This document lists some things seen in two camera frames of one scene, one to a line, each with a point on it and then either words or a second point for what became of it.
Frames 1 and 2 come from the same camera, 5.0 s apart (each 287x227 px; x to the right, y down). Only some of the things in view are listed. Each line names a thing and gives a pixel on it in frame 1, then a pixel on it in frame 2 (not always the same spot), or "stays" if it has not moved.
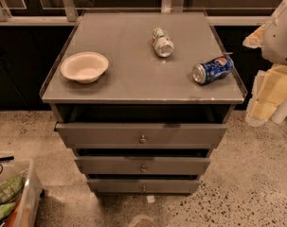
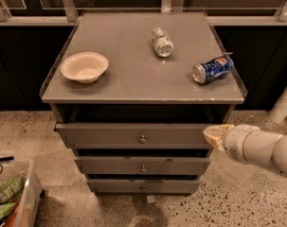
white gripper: x=280 y=40 to x=234 y=143
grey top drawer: x=140 y=134 stays
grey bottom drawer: x=144 y=185 stays
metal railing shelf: x=61 y=5 stays
